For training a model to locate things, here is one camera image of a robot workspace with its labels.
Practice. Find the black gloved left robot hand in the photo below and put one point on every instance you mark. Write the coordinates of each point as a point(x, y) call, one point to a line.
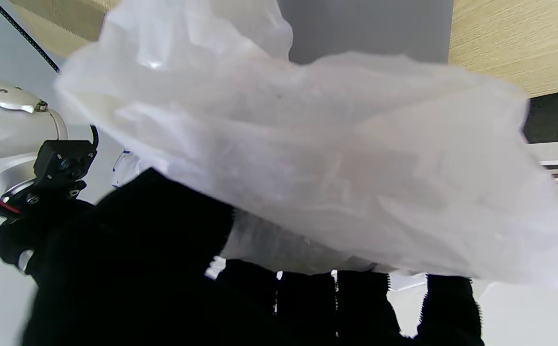
point(130, 269)

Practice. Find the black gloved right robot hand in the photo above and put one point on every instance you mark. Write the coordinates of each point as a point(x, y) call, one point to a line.
point(12, 240)

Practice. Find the white printed plastic bag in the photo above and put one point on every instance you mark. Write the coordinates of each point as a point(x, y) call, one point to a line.
point(308, 154)

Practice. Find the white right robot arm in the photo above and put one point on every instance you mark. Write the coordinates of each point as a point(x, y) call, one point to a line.
point(10, 129)

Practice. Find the grey plastic waste bin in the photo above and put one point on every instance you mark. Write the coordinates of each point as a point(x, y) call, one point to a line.
point(365, 29)

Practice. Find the printed kitchen backdrop cloth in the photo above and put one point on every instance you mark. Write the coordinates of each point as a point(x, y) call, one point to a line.
point(555, 115)

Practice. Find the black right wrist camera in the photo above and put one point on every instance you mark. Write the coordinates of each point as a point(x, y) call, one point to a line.
point(63, 166)

